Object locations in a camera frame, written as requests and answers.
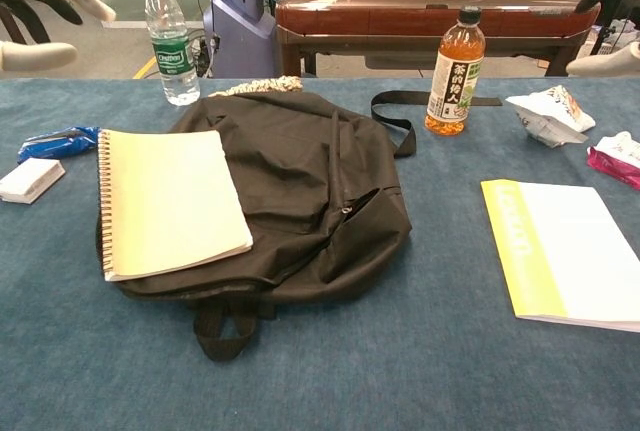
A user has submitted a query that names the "pink white drink pouch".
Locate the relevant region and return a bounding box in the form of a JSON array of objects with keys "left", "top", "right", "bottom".
[{"left": 586, "top": 131, "right": 640, "bottom": 191}]

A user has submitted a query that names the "small white box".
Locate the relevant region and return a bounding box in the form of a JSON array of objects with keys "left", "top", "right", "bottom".
[{"left": 0, "top": 157, "right": 66, "bottom": 206}]

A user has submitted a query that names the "black fabric backpack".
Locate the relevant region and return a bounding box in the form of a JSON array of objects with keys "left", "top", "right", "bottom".
[{"left": 94, "top": 88, "right": 503, "bottom": 363}]

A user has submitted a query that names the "amber tea bottle black cap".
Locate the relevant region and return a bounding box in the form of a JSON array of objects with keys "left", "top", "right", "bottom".
[{"left": 424, "top": 5, "right": 487, "bottom": 136}]

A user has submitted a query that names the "blue felt table cover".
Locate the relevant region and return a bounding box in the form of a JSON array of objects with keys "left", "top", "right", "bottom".
[{"left": 0, "top": 75, "right": 640, "bottom": 431}]

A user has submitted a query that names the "beige braided rope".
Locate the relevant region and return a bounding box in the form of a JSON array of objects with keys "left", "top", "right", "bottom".
[{"left": 209, "top": 75, "right": 305, "bottom": 98}]

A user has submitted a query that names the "crumpled white snack bag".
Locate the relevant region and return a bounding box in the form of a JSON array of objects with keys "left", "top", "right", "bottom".
[{"left": 505, "top": 85, "right": 597, "bottom": 148}]

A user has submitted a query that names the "yellow white notepad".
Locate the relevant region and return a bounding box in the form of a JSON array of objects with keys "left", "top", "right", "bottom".
[{"left": 480, "top": 179, "right": 640, "bottom": 333}]

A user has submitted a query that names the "clear water bottle green label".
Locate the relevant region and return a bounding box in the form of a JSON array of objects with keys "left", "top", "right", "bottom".
[{"left": 143, "top": 0, "right": 201, "bottom": 107}]

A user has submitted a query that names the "blue-grey machine base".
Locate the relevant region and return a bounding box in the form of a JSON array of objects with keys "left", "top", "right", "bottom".
[{"left": 202, "top": 0, "right": 278, "bottom": 80}]

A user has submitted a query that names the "brown spiral notebook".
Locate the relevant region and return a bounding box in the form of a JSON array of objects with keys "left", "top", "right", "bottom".
[{"left": 96, "top": 128, "right": 255, "bottom": 283}]

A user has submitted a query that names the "blue snack packet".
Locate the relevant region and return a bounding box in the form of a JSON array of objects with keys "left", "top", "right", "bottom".
[{"left": 17, "top": 125, "right": 101, "bottom": 165}]

